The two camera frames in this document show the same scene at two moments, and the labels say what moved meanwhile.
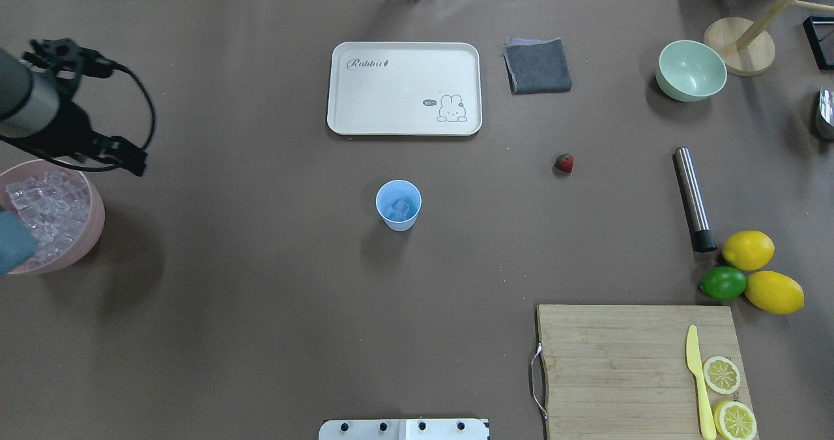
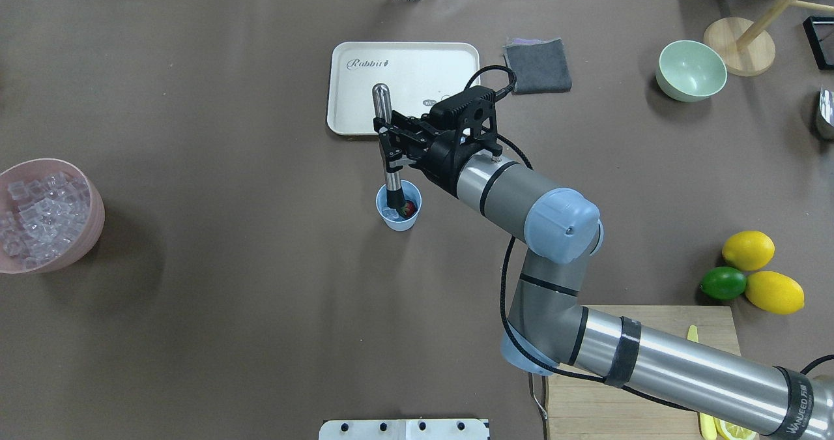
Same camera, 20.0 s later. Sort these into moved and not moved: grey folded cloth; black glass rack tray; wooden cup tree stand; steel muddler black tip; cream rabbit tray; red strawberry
Moved: red strawberry; steel muddler black tip
Not moved: grey folded cloth; wooden cup tree stand; black glass rack tray; cream rabbit tray
